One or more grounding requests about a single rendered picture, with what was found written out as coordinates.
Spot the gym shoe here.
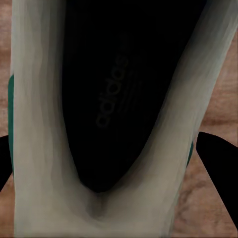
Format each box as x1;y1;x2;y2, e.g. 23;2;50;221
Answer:
8;0;238;238

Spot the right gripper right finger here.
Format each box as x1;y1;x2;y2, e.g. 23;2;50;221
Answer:
196;132;238;230

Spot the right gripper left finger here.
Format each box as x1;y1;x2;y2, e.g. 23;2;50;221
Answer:
0;135;13;191

